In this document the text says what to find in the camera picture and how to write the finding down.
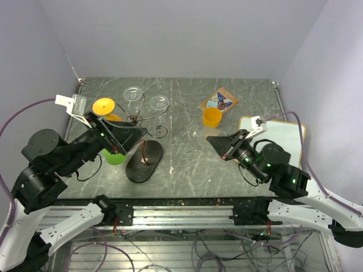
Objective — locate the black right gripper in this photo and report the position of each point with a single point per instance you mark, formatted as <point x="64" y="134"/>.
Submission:
<point x="222" y="144"/>

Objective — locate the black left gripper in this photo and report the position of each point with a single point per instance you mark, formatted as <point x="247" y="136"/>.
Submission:
<point x="125" y="137"/>

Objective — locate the orange plastic wine glass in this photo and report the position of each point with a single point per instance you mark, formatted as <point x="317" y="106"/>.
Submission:
<point x="211" y="117"/>

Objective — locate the green plastic wine glass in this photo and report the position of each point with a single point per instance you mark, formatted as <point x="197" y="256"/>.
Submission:
<point x="113" y="159"/>

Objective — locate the clear wine glass front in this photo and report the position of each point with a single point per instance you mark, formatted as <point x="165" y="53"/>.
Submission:
<point x="200" y="133"/>

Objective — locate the clear wine glass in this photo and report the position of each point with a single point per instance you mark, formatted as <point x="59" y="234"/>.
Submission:
<point x="200" y="133"/>
<point x="159" y="102"/>
<point x="134" y="96"/>

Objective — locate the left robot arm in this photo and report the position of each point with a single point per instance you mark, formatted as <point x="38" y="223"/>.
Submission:
<point x="51" y="159"/>

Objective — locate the orange wine glass far left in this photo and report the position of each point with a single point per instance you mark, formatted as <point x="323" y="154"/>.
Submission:
<point x="104" y="107"/>

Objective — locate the metal wine glass rack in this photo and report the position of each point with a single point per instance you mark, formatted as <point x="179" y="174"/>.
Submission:
<point x="146" y="158"/>

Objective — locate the wooden picture coaster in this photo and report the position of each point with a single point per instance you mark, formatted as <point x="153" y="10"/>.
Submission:
<point x="221" y="100"/>

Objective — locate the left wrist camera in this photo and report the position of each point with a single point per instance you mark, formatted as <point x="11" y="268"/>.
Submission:
<point x="75" y="107"/>

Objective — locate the small whiteboard yellow frame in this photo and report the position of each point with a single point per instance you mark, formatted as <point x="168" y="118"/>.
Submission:
<point x="285" y="134"/>

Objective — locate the aluminium rail front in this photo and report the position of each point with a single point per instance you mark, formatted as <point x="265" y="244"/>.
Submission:
<point x="204" y="217"/>

